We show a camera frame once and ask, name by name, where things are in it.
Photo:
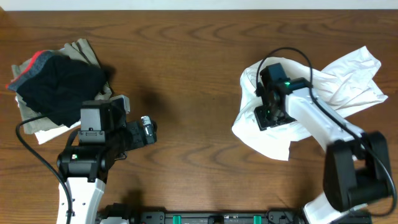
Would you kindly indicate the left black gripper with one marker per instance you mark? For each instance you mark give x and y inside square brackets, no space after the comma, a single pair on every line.
[137,134]

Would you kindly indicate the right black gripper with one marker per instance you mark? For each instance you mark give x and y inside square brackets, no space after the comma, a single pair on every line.
[263,122]

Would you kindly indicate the white graphic t-shirt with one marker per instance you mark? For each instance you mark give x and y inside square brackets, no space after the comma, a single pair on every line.
[343,88]

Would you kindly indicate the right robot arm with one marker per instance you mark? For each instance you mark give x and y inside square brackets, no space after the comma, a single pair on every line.
[357,168]

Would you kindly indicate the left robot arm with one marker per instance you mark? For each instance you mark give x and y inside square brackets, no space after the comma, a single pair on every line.
[105,137]

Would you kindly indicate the white folded garment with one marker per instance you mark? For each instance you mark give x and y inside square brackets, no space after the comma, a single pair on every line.
[44,129]

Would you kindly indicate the black folded garment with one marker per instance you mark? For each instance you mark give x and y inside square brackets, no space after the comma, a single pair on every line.
[57,85]

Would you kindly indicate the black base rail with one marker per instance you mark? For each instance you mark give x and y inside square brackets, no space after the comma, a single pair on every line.
[202,218]

